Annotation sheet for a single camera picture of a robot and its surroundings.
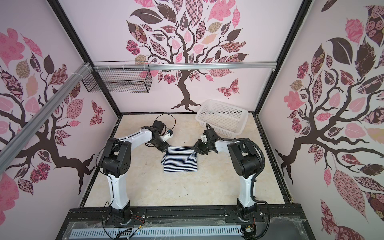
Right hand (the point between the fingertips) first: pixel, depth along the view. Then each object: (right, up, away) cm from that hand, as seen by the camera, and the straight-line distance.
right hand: (192, 147), depth 97 cm
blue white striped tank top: (-8, -7, -5) cm, 12 cm away
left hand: (-20, -1, +2) cm, 20 cm away
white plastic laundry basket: (+27, +18, +17) cm, 37 cm away
